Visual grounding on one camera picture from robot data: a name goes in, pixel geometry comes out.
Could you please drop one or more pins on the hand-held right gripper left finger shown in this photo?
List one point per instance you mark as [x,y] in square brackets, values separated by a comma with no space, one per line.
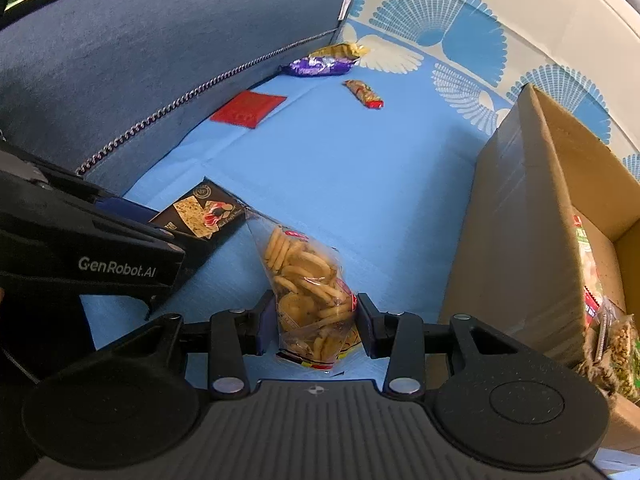
[265,325]

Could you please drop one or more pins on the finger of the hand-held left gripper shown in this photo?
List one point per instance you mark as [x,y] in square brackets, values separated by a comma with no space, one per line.
[127,212]

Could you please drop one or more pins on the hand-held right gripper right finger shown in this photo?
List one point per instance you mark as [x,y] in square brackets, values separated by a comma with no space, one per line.
[367,327]

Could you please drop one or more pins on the clear bag of round cookies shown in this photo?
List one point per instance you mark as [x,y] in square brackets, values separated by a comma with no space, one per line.
[300,270]

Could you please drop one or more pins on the black cracker box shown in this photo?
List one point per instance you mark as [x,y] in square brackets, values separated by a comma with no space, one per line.
[200,215]

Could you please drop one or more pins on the red packet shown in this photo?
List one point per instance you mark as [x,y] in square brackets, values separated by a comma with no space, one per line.
[247,109]

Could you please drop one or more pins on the brown cardboard box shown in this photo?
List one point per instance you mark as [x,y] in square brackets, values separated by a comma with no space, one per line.
[520,240]

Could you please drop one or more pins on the purple snack packet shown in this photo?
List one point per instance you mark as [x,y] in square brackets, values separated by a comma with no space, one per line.
[320,66]

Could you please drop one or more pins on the yellow snack packet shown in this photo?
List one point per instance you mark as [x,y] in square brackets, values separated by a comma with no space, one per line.
[340,51]

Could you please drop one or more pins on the blue fan-print bed sheet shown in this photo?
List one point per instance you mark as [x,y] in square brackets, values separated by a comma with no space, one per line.
[350,160]

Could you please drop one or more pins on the blue fabric sofa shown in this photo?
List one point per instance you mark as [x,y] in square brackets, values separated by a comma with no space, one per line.
[150,35]

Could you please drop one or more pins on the green snack box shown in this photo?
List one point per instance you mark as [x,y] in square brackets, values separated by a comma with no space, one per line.
[589,270]

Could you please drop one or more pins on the red brown snack bar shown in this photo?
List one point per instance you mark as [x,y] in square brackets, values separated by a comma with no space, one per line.
[364,94]

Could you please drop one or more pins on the clear bag of peanuts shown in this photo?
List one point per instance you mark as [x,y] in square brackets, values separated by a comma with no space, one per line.
[617,350]

